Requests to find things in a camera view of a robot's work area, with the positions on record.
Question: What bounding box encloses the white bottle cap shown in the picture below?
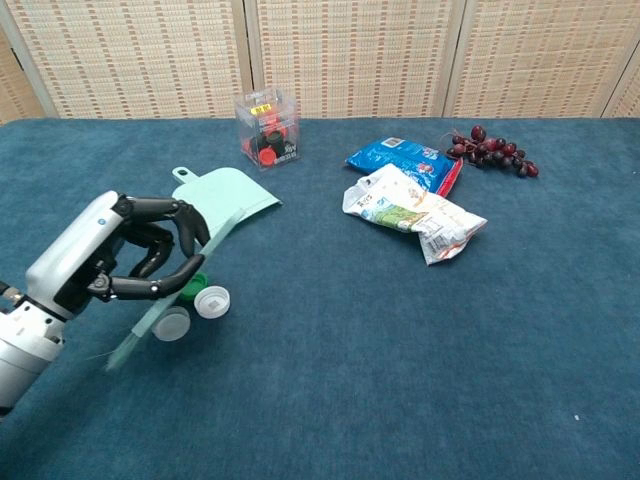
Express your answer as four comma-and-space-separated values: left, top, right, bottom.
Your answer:
193, 285, 232, 320
151, 305, 192, 342

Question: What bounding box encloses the green bottle cap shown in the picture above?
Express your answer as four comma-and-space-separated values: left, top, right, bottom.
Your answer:
177, 272, 210, 304

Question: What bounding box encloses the blue table cloth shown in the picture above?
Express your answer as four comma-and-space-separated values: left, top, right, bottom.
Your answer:
0, 117, 640, 480

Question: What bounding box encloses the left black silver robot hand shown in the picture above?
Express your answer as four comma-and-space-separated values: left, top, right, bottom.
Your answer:
24, 190, 211, 321

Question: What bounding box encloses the woven bamboo screen panel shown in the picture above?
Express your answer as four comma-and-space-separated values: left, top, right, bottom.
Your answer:
0, 29, 56, 126
0, 0, 256, 120
602, 44, 640, 120
244, 0, 469, 120
444, 0, 640, 120

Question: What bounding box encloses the blue snack bag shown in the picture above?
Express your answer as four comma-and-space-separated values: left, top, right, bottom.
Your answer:
344, 135, 465, 197

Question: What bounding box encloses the clear plastic box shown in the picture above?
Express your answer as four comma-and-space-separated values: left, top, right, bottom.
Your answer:
233, 88, 303, 173

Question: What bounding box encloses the dark red grape bunch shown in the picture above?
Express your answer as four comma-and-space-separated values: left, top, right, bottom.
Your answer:
439, 124, 540, 179

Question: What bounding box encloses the white snack bag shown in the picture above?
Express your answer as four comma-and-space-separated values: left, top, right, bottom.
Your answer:
341, 163, 489, 267

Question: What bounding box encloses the mint green dustpan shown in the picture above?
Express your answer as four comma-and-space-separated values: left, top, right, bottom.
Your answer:
171, 166, 284, 251

